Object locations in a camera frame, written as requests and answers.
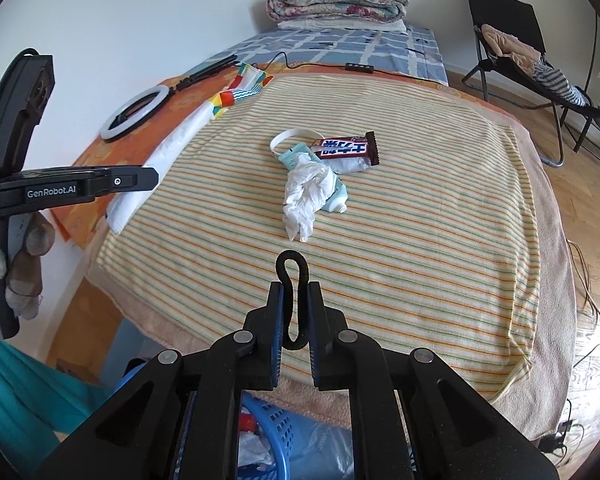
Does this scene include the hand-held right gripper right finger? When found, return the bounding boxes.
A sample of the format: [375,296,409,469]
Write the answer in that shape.
[307,281,561,480]

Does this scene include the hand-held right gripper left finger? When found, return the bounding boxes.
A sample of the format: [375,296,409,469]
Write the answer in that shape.
[35,281,287,480]

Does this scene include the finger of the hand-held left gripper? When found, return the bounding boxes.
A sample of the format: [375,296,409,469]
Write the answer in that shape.
[100,166,159,196]

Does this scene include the black hair tie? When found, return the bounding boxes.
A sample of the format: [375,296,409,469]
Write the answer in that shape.
[275,250,311,351]

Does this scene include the white bag with colourful print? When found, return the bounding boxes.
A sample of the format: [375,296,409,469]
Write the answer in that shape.
[105,61,276,235]

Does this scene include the blue plastic basket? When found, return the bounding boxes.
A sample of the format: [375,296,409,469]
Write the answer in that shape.
[114,357,356,480]

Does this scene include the white tissue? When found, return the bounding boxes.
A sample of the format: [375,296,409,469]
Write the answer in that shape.
[282,152,341,243]

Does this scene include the light blue tube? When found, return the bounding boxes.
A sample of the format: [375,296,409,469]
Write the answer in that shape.
[280,144,349,214]

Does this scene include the white paper band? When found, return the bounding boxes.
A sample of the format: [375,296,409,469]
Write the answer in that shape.
[270,130,327,160]

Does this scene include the clear plastic wrapper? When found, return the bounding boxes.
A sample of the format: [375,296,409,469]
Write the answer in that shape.
[330,155,372,176]

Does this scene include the chocolate bar wrapper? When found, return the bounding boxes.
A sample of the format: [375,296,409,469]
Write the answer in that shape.
[311,131,382,167]

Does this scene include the person's left hand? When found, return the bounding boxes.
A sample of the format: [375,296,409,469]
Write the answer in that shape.
[5,214,56,321]

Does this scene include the clear plastic liner bag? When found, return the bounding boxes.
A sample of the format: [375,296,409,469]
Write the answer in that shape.
[292,412,356,480]

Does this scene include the black tripod stand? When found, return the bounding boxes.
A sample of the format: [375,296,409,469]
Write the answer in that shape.
[167,54,241,93]

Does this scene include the blue plaid bedsheet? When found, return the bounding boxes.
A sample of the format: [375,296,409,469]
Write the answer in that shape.
[207,25,448,86]

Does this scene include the person's teal trousers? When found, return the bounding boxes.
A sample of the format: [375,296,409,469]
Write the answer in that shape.
[0,342,126,480]

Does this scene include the white power strip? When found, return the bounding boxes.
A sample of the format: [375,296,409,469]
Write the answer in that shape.
[540,400,577,456]

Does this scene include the folded white cloth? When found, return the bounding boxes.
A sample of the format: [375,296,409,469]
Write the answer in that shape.
[277,17,408,35]

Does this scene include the peach cloth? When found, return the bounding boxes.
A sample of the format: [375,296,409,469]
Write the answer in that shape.
[481,24,541,73]

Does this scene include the striped garment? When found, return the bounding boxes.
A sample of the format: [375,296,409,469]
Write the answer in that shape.
[532,57,593,106]

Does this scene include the black folding chair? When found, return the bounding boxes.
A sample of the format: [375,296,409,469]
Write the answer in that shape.
[461,0,600,167]

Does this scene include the black clothes rack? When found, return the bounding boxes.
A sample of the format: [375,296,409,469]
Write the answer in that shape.
[586,12,600,108]

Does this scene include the white ring light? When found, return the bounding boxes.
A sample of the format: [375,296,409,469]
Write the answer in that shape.
[100,85,172,143]

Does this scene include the black cable with inline remote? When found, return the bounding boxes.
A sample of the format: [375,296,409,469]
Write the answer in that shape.
[267,51,448,83]

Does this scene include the tan floor cable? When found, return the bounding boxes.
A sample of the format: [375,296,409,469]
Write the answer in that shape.
[567,240,600,351]

